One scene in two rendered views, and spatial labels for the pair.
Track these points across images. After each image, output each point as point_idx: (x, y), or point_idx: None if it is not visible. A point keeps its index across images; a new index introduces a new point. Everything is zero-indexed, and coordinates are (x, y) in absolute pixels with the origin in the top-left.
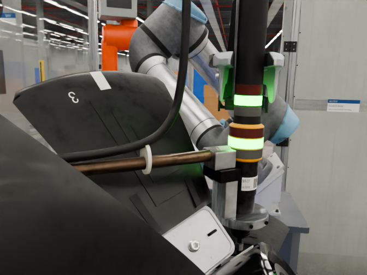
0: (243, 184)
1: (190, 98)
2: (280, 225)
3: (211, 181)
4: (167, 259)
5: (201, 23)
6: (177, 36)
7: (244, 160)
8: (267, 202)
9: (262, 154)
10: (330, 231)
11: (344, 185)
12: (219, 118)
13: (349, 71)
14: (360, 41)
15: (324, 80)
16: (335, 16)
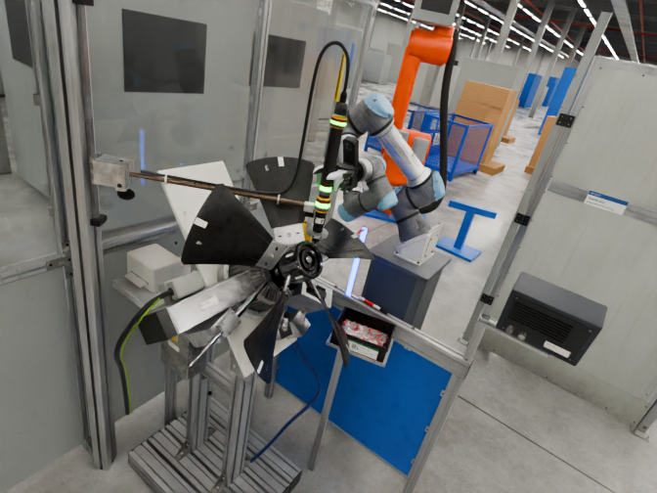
0: (316, 220)
1: None
2: (365, 254)
3: (479, 241)
4: (254, 222)
5: (385, 117)
6: (366, 123)
7: (317, 210)
8: (412, 253)
9: None
10: None
11: (575, 286)
12: None
13: (628, 165)
14: (655, 134)
15: (592, 168)
16: (635, 97)
